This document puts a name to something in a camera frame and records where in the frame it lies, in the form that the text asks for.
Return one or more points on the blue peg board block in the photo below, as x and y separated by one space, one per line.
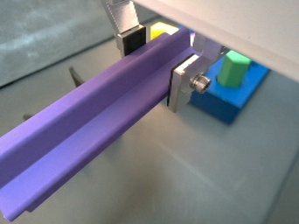
225 101

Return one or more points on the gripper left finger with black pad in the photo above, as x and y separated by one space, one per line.
130 32

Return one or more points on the yellow orange crescent peg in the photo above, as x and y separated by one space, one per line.
161 28

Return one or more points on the black curved fixture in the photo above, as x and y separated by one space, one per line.
78 81

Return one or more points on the green hexagon peg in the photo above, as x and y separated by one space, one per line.
233 70

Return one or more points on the purple star prism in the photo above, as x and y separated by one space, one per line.
47 149

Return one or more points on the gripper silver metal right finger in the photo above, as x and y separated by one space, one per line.
189 74

